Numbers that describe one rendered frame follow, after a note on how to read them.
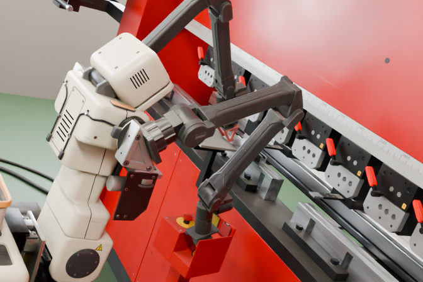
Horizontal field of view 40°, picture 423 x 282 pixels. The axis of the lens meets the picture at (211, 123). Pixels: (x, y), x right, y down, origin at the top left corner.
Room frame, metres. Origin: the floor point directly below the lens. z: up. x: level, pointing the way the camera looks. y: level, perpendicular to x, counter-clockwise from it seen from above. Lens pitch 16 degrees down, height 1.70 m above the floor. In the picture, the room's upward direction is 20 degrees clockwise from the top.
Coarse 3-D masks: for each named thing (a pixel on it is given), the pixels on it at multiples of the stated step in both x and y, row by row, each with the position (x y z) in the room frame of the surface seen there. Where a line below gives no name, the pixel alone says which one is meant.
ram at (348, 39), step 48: (240, 0) 2.61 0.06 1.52; (288, 0) 2.34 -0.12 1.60; (336, 0) 2.12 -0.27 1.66; (384, 0) 1.94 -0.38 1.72; (240, 48) 2.51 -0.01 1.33; (288, 48) 2.25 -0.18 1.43; (336, 48) 2.04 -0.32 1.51; (384, 48) 1.87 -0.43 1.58; (336, 96) 1.97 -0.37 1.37; (384, 96) 1.81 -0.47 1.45
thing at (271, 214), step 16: (160, 112) 2.73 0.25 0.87; (192, 160) 2.36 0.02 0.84; (208, 176) 2.23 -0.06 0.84; (240, 192) 2.10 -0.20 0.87; (240, 208) 2.01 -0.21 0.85; (256, 208) 2.00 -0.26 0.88; (272, 208) 2.05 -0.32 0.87; (288, 208) 2.11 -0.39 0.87; (256, 224) 1.91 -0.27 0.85; (272, 224) 1.91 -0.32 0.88; (272, 240) 1.83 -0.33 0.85; (288, 240) 1.83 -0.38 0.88; (288, 256) 1.74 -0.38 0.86; (304, 256) 1.75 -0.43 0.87; (304, 272) 1.67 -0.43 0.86; (320, 272) 1.68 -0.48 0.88
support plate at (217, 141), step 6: (216, 132) 2.32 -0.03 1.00; (210, 138) 2.21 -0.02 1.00; (216, 138) 2.24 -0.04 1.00; (222, 138) 2.26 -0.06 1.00; (204, 144) 2.12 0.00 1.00; (210, 144) 2.14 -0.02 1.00; (216, 144) 2.17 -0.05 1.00; (222, 144) 2.19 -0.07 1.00; (228, 144) 2.22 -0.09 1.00; (228, 150) 2.17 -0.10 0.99; (234, 150) 2.18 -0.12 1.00
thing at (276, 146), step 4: (268, 144) 2.40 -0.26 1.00; (276, 144) 2.45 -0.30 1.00; (280, 144) 2.43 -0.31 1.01; (268, 148) 2.36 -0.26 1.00; (272, 148) 2.37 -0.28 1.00; (276, 148) 2.39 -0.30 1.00; (280, 148) 2.41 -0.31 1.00; (284, 148) 2.41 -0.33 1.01; (288, 148) 2.39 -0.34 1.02; (284, 152) 2.40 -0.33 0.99; (288, 152) 2.38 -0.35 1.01; (288, 156) 2.37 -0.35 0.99; (292, 156) 2.38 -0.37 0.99
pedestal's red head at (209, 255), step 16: (160, 224) 1.86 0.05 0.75; (176, 224) 1.85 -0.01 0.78; (160, 240) 1.85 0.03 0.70; (176, 240) 1.80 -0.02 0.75; (192, 240) 1.85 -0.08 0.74; (208, 240) 1.76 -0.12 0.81; (224, 240) 1.82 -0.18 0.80; (176, 256) 1.78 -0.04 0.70; (192, 256) 1.81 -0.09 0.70; (208, 256) 1.78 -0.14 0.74; (224, 256) 1.84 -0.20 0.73; (192, 272) 1.75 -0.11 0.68; (208, 272) 1.81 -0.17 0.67
